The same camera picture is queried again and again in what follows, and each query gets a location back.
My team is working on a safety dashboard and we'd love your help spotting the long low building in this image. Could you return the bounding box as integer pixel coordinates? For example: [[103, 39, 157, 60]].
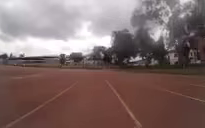
[[6, 55, 61, 66]]

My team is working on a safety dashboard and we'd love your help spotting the dark tree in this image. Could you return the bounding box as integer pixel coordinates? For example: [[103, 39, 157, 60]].
[[89, 45, 113, 65]]

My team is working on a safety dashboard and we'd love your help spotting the group of tall dark trees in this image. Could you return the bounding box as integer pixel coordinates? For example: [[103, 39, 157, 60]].
[[109, 0, 205, 66]]

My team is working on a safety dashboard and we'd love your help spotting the red brick building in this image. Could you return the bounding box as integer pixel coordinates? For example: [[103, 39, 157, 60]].
[[181, 31, 205, 64]]

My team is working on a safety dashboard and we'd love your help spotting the small tree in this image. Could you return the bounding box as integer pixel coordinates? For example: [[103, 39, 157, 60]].
[[69, 51, 84, 64], [58, 53, 68, 66], [0, 53, 9, 62]]

